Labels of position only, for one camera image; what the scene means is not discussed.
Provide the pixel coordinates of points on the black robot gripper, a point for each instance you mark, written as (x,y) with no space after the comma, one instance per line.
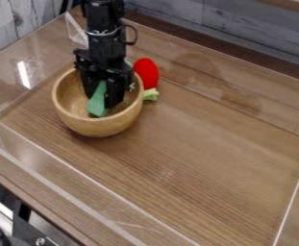
(100,61)

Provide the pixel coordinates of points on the black table clamp mount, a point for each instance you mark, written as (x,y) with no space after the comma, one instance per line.
(24,231)

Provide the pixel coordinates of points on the green rectangular block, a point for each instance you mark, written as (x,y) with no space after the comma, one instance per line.
(96,102)

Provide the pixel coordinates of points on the clear acrylic tray wall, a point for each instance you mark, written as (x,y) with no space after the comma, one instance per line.
(95,216)

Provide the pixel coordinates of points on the red plush strawberry toy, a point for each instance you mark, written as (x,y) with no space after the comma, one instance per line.
(147,71)

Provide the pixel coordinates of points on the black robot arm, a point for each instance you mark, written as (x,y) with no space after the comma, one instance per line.
(103,16)

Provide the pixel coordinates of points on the brown wooden bowl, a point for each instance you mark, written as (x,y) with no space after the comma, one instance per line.
(84,114)

